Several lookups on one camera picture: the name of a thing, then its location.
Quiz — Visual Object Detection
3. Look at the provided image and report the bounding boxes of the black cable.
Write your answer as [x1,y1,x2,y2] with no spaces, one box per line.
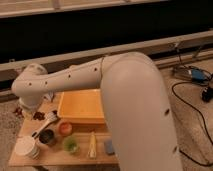
[171,81,213,167]

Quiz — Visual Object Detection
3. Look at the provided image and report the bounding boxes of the blue device on floor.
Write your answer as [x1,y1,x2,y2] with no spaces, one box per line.
[172,64,212,84]

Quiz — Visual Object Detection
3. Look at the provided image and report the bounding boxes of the orange small cup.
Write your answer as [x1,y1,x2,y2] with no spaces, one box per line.
[58,122,72,136]

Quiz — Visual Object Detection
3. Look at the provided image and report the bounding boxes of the dark red grapes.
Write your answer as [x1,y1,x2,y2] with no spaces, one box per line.
[33,112,45,121]

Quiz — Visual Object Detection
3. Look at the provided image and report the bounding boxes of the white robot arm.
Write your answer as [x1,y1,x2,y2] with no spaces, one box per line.
[12,52,182,171]

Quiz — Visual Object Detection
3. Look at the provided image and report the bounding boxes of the metal cup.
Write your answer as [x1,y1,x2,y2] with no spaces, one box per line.
[39,129,56,146]

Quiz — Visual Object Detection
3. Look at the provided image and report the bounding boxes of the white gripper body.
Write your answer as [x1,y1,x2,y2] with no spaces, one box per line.
[19,98,41,119]

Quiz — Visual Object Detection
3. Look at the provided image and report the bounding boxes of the blue sponge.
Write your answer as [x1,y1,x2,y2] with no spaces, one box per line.
[104,140,115,155]

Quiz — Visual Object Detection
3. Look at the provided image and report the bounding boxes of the yellow plastic tub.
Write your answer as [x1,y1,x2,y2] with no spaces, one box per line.
[57,89,105,124]

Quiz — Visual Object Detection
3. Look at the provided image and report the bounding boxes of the wooden board table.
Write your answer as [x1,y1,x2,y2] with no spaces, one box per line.
[8,93,120,167]

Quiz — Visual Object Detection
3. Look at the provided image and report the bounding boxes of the green small cup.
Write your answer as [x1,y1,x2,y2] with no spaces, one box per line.
[63,136,78,154]

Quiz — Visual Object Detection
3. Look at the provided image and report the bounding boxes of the white dish brush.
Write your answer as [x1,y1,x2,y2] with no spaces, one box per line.
[32,110,58,138]

